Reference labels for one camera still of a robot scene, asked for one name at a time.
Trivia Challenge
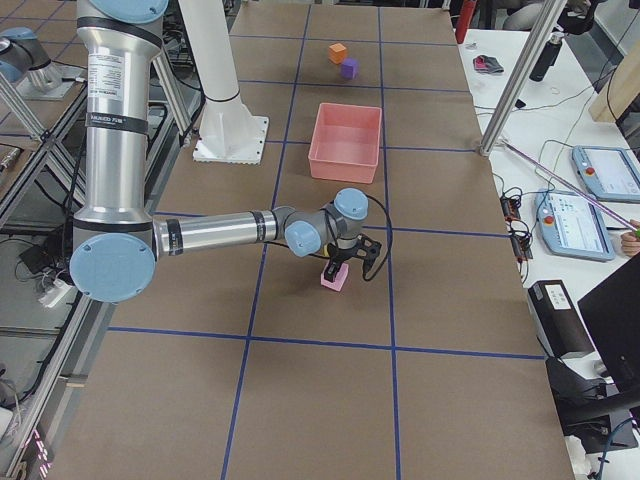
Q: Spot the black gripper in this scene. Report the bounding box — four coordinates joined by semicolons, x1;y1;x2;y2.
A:
323;239;365;283

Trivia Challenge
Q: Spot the light pink foam block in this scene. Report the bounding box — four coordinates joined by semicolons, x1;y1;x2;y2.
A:
320;263;349;292

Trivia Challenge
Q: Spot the purple foam block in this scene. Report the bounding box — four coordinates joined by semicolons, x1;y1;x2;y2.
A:
340;58;359;80

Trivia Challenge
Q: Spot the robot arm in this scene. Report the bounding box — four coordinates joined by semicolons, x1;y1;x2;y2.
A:
70;1;379;303
1;27;84;100

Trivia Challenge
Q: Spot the pink plastic bin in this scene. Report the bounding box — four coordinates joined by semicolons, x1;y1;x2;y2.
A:
308;102;383;184

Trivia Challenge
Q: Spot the person hand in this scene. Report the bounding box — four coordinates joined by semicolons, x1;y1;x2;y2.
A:
620;219;640;257

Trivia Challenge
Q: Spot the red circuit board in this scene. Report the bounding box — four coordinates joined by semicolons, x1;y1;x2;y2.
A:
500;195;532;263

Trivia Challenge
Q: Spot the orange foam block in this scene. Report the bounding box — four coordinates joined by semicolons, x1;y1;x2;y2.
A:
328;42;348;65

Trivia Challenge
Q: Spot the black box device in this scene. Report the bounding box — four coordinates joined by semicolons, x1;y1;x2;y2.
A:
527;280;595;360

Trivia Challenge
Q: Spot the near teach pendant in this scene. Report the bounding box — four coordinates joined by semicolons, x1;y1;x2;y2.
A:
535;190;615;262

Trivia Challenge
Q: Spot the teach pendant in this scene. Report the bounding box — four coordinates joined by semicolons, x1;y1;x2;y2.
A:
571;146;639;203
535;190;615;262

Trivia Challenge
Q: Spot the grey pink cloth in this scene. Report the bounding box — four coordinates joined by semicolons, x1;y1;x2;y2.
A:
472;55;504;75

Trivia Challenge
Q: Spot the white power strip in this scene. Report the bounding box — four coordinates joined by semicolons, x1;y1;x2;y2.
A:
39;279;71;308

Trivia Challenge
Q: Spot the black monitor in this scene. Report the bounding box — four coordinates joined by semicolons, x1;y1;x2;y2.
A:
578;256;639;388

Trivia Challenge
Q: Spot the far teach pendant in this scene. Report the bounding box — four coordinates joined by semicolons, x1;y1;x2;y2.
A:
571;146;639;203

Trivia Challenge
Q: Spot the black water bottle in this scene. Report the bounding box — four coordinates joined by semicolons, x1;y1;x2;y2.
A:
529;32;564;82

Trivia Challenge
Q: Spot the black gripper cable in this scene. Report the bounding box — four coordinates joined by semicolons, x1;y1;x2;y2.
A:
360;192;394;282

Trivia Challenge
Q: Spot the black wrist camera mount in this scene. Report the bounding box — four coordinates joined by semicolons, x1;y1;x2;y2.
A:
358;234;382;275

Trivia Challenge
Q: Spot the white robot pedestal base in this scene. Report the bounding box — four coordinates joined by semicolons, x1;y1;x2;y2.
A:
179;0;269;164

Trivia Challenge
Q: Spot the aluminium frame post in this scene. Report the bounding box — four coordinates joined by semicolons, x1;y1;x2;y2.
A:
478;0;566;157

